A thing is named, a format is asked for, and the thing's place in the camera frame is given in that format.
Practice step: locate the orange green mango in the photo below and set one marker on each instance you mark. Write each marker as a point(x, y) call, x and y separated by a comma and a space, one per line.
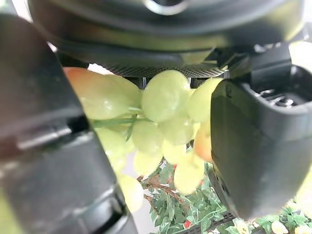
point(92, 87)

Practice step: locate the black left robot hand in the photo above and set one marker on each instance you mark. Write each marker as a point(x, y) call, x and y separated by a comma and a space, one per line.
point(156, 36)

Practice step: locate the green grape bunch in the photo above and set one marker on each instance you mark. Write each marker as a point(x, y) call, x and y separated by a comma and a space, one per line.
point(163, 97)

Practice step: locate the orange peach fruit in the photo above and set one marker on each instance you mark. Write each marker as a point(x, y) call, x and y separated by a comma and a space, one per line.
point(203, 146)

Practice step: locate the green artificial leaf garland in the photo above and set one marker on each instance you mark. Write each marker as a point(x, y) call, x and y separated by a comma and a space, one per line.
point(170, 207)

